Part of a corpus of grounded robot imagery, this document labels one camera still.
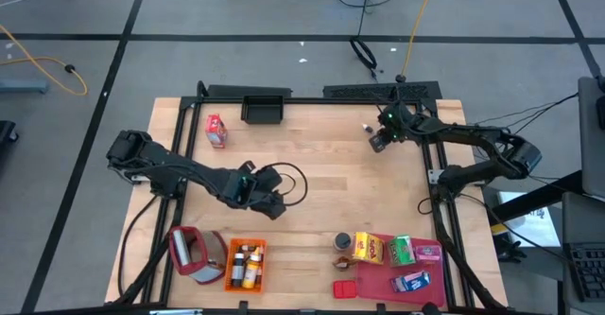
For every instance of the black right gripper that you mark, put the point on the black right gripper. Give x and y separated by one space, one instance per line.
390 128

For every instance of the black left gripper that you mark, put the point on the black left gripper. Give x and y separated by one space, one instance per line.
257 189

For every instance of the dark bottle with white label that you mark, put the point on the dark bottle with white label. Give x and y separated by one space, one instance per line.
237 267

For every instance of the garlic powder jar black lid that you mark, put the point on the garlic powder jar black lid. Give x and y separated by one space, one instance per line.
342 241

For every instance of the taco seasoning packet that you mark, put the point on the taco seasoning packet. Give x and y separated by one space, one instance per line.
344 263

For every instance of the yellow Corn Pops cereal box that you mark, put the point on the yellow Corn Pops cereal box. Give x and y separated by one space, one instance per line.
368 248

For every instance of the green Apple Jacks cereal box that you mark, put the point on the green Apple Jacks cereal box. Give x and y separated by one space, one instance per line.
402 250

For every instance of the pink cereal box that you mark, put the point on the pink cereal box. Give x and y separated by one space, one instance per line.
427 253

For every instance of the blue cereal box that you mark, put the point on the blue cereal box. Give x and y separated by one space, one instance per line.
410 282

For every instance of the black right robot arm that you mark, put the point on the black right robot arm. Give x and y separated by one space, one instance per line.
472 135

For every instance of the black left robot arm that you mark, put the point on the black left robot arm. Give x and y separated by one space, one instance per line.
170 163

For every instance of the black perforated computer case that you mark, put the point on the black perforated computer case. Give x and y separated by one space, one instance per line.
359 91

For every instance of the red cereal box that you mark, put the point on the red cereal box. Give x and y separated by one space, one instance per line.
216 131

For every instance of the black plastic basket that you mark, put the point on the black plastic basket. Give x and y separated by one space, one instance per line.
262 111

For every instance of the orange plastic basket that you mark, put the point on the orange plastic basket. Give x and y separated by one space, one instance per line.
228 277

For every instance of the black metal box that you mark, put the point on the black metal box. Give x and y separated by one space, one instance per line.
249 91

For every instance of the small red plastic container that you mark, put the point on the small red plastic container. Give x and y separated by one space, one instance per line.
345 289

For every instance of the pink plastic tray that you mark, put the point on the pink plastic tray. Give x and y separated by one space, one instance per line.
373 286

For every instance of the black diagonal beam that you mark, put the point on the black diagonal beam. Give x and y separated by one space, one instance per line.
534 202

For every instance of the white box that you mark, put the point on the white box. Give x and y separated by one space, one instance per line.
531 222

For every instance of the black moving device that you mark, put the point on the black moving device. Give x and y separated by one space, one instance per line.
430 309

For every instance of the grey desk with keyboard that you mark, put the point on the grey desk with keyboard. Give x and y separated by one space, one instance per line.
581 220

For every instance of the black keyboard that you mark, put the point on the black keyboard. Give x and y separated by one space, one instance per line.
588 272

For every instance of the grey stand base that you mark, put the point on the grey stand base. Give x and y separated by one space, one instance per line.
21 86

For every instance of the black cart part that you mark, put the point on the black cart part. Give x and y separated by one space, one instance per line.
5 133

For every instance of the black aluminium rig frame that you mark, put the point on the black aluminium rig frame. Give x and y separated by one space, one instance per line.
307 100

